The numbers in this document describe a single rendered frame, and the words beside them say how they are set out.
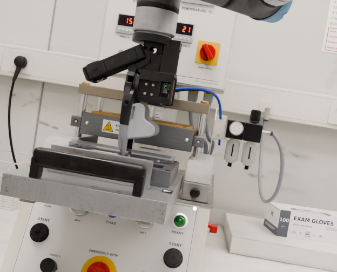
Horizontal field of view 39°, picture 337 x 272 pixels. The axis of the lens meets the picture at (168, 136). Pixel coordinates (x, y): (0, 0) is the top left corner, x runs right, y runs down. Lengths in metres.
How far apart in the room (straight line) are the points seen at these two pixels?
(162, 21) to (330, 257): 0.77
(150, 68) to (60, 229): 0.32
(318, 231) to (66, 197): 0.90
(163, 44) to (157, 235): 0.33
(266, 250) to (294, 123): 0.47
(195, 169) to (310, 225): 0.57
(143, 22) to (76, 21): 0.81
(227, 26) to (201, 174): 0.45
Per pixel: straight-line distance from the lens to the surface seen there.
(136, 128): 0.81
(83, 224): 0.88
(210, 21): 1.21
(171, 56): 0.83
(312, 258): 1.31
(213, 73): 1.19
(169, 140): 0.96
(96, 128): 0.98
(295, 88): 1.57
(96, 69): 0.84
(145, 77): 0.81
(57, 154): 0.64
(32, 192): 0.65
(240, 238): 1.27
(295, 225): 1.38
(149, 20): 0.82
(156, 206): 0.62
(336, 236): 1.43
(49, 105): 1.61
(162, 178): 0.72
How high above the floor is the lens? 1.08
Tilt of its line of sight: 3 degrees down
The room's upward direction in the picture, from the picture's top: 9 degrees clockwise
